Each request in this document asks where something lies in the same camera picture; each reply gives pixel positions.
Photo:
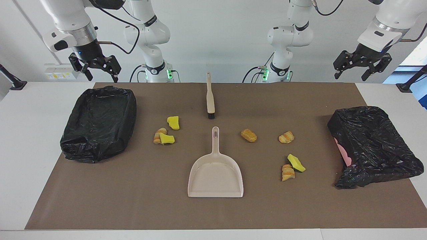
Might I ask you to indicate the beige hand brush black bristles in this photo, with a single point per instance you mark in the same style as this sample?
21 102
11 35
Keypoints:
210 100

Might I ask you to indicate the brown table mat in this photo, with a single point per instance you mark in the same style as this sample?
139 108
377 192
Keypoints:
133 193

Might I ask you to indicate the white wall socket box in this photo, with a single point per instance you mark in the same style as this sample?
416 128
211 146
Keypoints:
60 71

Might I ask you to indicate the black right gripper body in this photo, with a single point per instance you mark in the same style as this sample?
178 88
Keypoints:
88 53

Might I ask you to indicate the striped toy croissant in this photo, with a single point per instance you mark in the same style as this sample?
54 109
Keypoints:
286 137
288 173
156 138

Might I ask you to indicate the brown toy bread roll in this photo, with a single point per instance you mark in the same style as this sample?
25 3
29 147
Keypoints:
249 135

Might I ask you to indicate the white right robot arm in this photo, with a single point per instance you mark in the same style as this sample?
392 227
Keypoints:
150 33

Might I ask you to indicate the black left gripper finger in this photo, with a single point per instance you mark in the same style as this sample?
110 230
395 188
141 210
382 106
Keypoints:
342 60
380 63

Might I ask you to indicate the yellow and green sponge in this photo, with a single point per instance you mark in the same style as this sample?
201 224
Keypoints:
296 163

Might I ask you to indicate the pale pink plastic dustpan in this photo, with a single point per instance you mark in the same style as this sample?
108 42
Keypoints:
215 173

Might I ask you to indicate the black clamp stand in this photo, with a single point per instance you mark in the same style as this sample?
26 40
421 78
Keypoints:
405 87
15 83

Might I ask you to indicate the yellow sponge piece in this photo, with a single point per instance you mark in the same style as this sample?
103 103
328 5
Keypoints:
166 139
173 122

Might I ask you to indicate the pink plastic bin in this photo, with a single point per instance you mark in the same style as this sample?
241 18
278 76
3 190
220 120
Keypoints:
343 153

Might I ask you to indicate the white wall conduit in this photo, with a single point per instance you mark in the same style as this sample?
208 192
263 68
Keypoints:
36 31

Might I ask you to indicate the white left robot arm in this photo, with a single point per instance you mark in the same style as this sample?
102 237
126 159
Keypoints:
290 35

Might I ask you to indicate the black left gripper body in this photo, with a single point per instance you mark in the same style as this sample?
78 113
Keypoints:
367 53

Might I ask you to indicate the bin lined with black bag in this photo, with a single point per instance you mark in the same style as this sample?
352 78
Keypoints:
100 126

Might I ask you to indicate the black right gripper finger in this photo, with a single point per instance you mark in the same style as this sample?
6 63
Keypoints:
113 64
81 65

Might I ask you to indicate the crumpled black trash bag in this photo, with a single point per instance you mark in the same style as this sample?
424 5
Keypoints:
373 143

